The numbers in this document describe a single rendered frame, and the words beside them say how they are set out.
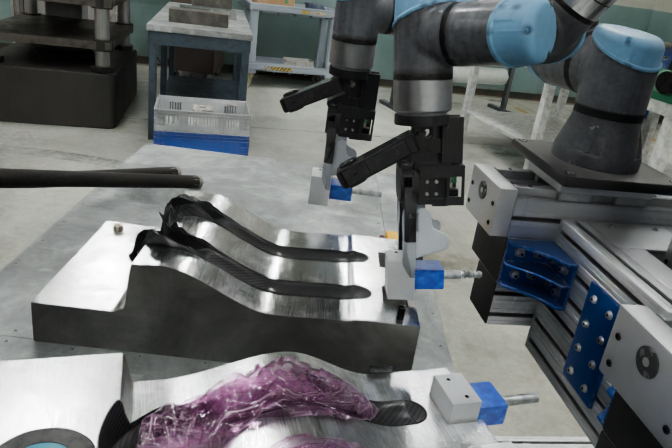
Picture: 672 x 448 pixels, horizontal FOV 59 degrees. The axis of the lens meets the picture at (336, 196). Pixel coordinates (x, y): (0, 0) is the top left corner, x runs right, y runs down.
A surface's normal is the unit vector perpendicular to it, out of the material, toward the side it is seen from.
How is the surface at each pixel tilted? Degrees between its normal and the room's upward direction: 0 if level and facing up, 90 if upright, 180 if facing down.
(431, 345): 0
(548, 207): 90
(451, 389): 0
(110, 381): 0
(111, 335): 90
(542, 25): 78
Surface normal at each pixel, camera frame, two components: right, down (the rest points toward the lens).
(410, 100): -0.48, 0.21
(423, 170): 0.00, 0.22
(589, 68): -0.94, 0.00
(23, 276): 0.12, -0.93
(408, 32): -0.67, 0.18
